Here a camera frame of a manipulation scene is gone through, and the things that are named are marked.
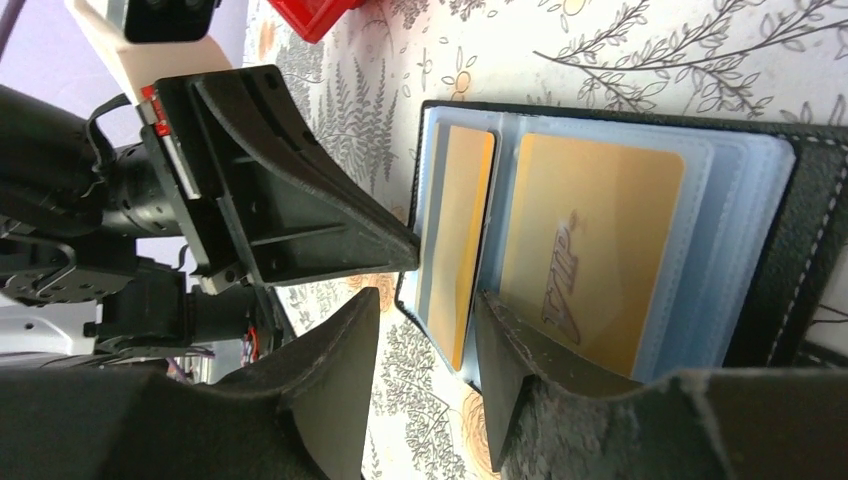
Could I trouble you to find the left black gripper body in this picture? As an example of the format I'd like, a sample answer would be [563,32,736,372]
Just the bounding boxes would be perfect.
[1,87,292,363]

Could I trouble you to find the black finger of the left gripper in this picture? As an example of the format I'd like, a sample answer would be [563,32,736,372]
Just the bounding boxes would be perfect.
[141,65,420,292]

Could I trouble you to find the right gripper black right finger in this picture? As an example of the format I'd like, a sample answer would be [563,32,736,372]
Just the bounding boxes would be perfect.
[474,292,847,479]

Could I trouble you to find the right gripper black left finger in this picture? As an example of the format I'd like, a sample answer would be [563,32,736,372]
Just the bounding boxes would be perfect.
[1,287,380,479]

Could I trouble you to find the red plastic bin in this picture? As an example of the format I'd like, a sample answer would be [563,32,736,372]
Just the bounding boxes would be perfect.
[268,0,366,44]

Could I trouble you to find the black card holder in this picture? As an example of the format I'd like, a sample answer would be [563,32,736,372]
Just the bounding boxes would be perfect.
[396,101,847,387]

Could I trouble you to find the gold VIP card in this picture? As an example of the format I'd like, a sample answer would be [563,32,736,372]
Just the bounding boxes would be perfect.
[499,134,685,376]

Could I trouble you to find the floral table mat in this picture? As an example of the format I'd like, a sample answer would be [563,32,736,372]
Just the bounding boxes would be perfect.
[244,1,847,479]

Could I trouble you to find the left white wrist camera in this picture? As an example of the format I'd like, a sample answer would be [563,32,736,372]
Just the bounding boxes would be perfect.
[64,1,233,107]

